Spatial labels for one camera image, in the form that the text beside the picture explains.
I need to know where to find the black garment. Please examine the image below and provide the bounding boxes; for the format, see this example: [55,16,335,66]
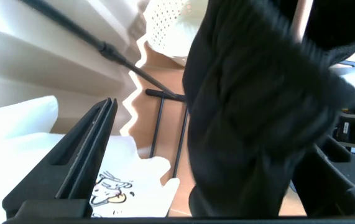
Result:
[182,0,355,218]

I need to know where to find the white printed shirt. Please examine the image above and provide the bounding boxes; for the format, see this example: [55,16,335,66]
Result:
[0,95,180,220]

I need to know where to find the beige curtain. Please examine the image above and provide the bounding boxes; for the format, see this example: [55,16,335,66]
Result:
[0,0,150,135]

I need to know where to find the pink clothes hanger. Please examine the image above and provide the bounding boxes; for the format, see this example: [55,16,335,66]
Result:
[290,0,314,41]

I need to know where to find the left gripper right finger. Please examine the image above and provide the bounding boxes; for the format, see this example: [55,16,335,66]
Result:
[290,135,355,217]

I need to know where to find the white laundry basket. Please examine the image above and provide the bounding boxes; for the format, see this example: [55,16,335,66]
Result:
[142,0,210,67]

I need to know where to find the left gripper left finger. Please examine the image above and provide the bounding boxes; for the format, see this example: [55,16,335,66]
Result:
[2,98,118,219]

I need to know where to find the black clothes rack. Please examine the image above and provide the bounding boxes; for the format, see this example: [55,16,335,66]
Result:
[20,0,190,218]

